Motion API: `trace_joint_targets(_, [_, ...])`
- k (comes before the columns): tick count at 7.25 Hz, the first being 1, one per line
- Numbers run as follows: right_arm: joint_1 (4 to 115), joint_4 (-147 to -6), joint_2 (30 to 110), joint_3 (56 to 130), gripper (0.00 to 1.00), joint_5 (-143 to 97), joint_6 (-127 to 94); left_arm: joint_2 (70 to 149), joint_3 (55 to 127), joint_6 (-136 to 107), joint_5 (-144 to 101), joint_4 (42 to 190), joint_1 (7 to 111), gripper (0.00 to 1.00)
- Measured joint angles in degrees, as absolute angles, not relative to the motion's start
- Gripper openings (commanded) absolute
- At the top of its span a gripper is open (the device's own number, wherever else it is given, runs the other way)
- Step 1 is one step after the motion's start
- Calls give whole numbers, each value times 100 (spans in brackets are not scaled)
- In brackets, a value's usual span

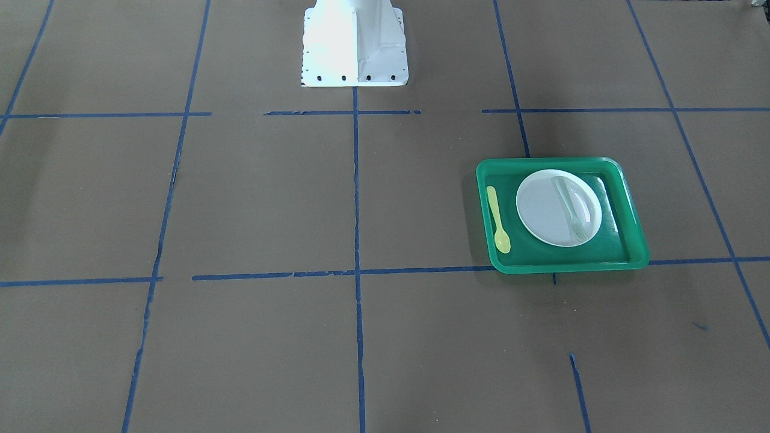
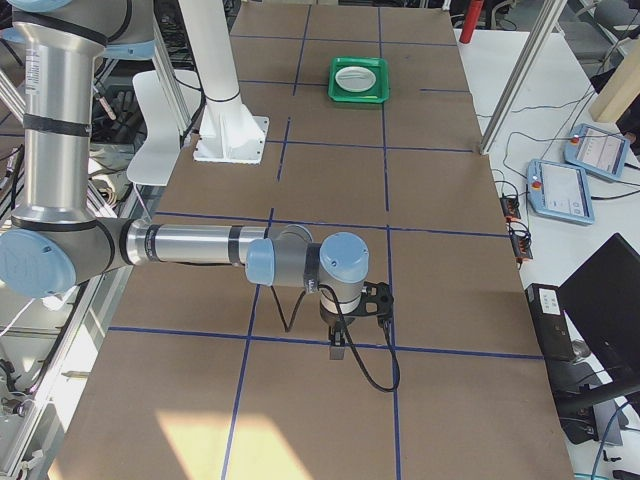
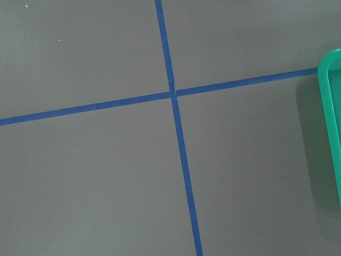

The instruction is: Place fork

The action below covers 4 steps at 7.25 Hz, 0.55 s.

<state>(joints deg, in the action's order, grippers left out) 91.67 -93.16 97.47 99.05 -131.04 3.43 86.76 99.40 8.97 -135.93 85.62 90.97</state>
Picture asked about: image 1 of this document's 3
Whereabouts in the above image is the green plastic tray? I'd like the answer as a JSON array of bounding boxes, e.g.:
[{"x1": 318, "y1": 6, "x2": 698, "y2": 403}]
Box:
[{"x1": 476, "y1": 157, "x2": 650, "y2": 274}]

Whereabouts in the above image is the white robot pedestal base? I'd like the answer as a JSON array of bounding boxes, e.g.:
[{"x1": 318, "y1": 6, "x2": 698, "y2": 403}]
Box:
[{"x1": 300, "y1": 1, "x2": 409, "y2": 88}]

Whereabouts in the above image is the yellow plastic spoon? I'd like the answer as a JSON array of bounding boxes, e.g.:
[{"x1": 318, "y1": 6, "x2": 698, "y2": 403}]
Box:
[{"x1": 485, "y1": 186, "x2": 511, "y2": 253}]

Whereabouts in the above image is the clear plastic fork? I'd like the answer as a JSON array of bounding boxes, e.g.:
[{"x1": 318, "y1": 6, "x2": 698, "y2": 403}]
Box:
[{"x1": 553, "y1": 176, "x2": 591, "y2": 243}]

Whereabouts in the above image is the white round plate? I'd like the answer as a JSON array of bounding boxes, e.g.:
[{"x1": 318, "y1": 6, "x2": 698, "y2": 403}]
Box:
[{"x1": 516, "y1": 169, "x2": 604, "y2": 248}]

